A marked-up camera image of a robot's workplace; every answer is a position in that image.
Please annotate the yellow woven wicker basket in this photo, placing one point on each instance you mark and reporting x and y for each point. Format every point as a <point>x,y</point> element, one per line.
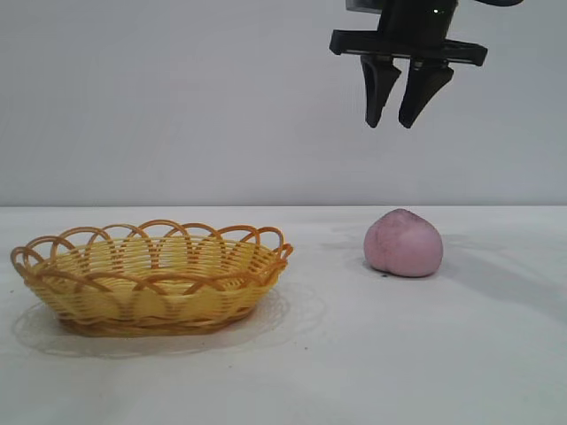
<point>146,305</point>

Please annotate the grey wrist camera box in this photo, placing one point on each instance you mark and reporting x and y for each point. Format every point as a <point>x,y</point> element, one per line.
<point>363,4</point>

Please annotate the pink peach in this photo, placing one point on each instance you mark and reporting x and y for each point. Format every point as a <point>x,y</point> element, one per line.
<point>403,245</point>

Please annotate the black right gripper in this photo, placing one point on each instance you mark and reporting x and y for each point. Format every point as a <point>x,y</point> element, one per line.
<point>416,22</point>

